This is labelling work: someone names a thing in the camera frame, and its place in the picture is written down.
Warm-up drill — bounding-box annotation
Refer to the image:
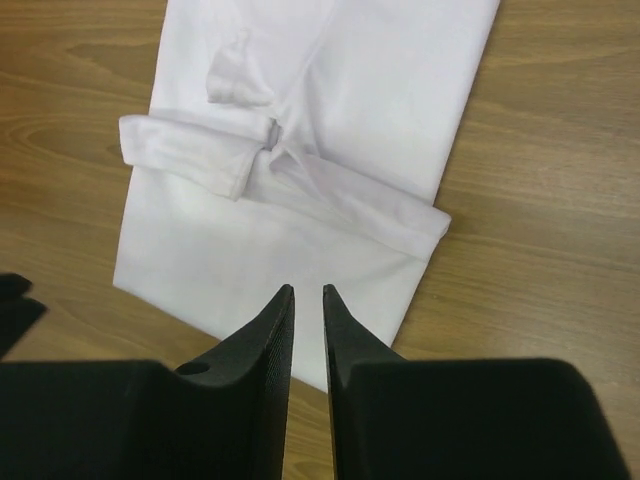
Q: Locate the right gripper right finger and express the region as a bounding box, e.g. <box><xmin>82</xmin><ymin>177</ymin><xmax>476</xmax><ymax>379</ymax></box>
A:
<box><xmin>323</xmin><ymin>285</ymin><xmax>630</xmax><ymax>479</ymax></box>

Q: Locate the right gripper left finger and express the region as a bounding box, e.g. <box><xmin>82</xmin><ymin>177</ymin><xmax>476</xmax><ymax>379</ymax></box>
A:
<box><xmin>1</xmin><ymin>285</ymin><xmax>295</xmax><ymax>479</ymax></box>

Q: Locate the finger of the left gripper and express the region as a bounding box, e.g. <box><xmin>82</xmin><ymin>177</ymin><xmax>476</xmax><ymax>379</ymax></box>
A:
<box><xmin>0</xmin><ymin>297</ymin><xmax>47</xmax><ymax>357</ymax></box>
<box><xmin>0</xmin><ymin>273</ymin><xmax>32</xmax><ymax>303</ymax></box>

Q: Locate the white t shirt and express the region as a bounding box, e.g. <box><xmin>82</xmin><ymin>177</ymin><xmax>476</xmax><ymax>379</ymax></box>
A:
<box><xmin>113</xmin><ymin>1</ymin><xmax>499</xmax><ymax>389</ymax></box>

